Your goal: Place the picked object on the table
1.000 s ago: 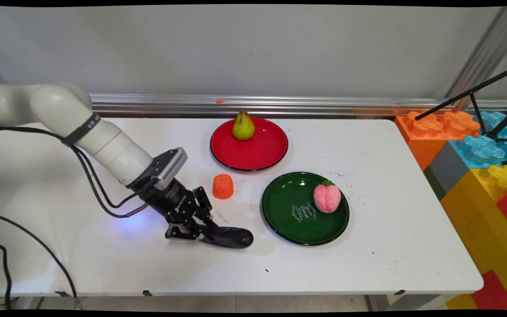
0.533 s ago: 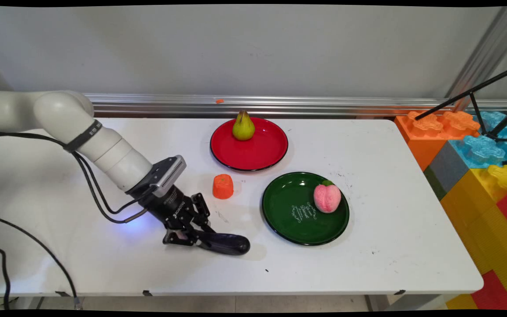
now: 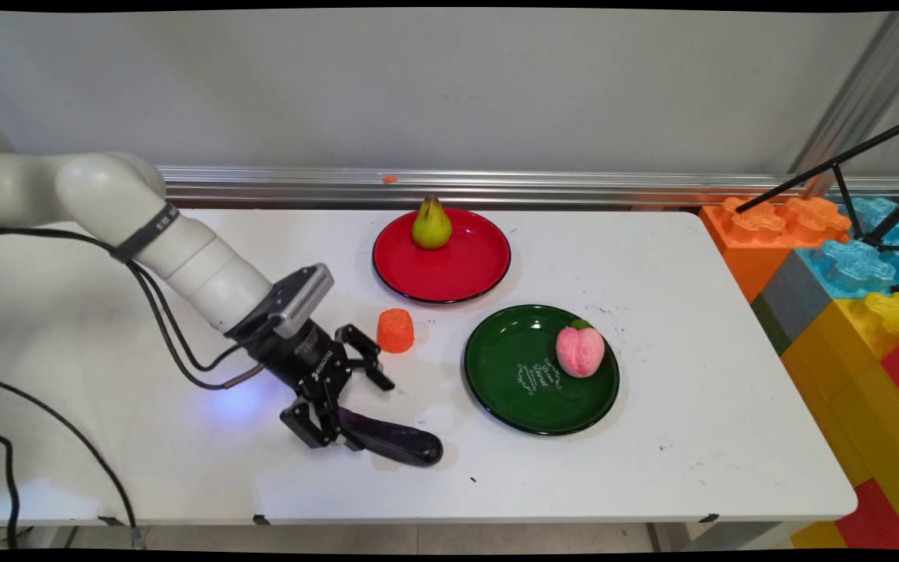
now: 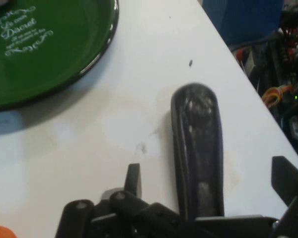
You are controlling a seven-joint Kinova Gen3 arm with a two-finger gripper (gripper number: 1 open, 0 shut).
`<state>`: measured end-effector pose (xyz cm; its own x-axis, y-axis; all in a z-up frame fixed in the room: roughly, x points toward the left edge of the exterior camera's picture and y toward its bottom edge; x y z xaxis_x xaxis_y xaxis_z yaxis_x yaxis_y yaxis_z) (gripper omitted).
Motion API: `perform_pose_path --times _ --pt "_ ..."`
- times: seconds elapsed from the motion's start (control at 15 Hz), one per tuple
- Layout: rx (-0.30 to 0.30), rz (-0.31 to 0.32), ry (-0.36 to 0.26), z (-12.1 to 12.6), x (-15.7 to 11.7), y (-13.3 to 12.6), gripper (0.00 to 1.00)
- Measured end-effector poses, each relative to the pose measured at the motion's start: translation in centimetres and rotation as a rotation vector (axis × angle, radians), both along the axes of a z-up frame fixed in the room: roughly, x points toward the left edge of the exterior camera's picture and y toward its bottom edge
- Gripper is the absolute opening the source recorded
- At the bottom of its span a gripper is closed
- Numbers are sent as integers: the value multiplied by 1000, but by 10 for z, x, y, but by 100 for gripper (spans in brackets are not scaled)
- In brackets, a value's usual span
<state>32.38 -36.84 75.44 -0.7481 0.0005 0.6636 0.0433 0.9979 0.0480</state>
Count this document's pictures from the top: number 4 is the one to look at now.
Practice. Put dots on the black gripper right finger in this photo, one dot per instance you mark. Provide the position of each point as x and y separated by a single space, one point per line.
288 183

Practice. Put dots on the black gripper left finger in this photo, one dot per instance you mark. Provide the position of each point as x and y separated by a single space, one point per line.
129 208

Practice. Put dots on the purple toy eggplant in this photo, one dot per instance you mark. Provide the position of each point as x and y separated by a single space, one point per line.
201 153

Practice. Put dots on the orange toy persimmon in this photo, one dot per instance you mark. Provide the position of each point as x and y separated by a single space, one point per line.
1 231

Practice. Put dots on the blue box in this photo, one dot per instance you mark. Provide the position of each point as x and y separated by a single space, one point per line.
241 19

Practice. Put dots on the green plate with white print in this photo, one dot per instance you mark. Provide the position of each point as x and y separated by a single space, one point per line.
52 54

